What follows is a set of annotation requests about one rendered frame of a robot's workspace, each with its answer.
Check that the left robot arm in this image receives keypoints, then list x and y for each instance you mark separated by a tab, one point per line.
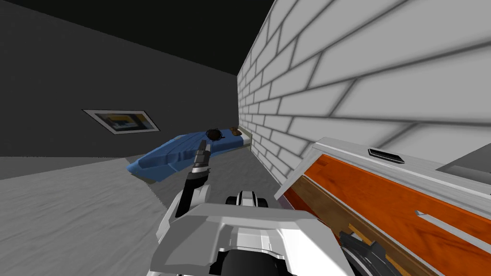
190	191

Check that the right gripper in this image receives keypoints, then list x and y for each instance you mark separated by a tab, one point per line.
360	243

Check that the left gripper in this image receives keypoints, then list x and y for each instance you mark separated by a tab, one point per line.
201	158

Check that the small black flat device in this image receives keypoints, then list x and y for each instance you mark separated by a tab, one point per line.
386	155

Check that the white framed wall picture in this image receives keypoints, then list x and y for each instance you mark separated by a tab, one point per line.
122	122

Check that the blue bed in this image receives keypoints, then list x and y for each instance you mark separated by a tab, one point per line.
180	153

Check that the white dresser with orange drawers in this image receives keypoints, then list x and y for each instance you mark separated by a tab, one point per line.
383	163

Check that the orange wooden drawer front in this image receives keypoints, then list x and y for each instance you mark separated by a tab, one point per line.
368	195

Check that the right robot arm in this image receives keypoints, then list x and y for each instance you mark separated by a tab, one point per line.
364	264

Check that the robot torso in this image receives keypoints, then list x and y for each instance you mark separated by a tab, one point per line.
245	230

